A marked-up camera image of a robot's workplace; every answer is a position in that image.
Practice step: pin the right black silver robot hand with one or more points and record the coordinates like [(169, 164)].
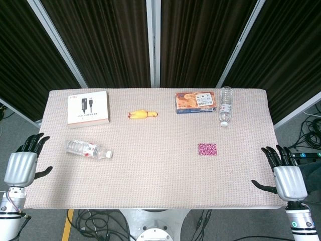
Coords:
[(289, 180)]

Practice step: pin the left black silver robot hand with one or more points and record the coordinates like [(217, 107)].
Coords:
[(17, 168)]

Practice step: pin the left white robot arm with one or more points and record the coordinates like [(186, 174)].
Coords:
[(10, 226)]

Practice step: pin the silver white robot base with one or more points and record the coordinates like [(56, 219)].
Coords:
[(153, 226)]

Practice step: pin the bystander dark jeans leg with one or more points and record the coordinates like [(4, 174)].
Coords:
[(312, 173)]

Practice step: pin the black power strip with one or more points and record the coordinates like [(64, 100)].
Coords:
[(308, 155)]

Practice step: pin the clear water bottle red label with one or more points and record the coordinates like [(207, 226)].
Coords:
[(82, 148)]

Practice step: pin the yellow floor tape strip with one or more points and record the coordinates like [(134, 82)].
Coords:
[(67, 226)]

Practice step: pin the clear water bottle white label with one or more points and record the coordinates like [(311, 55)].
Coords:
[(226, 105)]

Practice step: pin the dark corrugated partition panel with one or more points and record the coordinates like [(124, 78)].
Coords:
[(105, 37), (25, 62), (200, 37), (288, 62)]

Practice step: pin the orange blue snack box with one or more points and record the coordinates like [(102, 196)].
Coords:
[(190, 103)]

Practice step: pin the yellow rubber chicken toy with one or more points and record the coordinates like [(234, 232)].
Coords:
[(140, 114)]

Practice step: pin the pink waffle tablecloth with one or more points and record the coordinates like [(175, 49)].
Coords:
[(155, 163)]

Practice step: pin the grey aluminium partition rail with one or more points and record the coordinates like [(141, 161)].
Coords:
[(298, 110), (20, 113)]

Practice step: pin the grey aluminium partition post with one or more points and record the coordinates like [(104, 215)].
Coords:
[(153, 42), (58, 42), (240, 42)]

